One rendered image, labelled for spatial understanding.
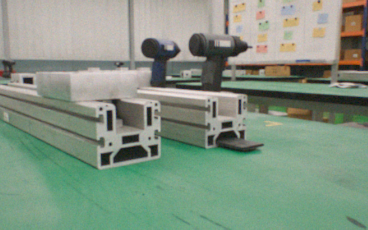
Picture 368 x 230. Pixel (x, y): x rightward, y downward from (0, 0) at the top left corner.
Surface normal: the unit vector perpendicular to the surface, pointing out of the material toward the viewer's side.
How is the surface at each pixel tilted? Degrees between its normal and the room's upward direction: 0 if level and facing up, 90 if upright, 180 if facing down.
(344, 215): 0
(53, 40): 90
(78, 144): 90
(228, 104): 90
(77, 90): 90
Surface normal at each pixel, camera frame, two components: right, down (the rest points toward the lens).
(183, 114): -0.78, 0.08
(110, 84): 0.62, 0.11
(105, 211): 0.00, -0.99
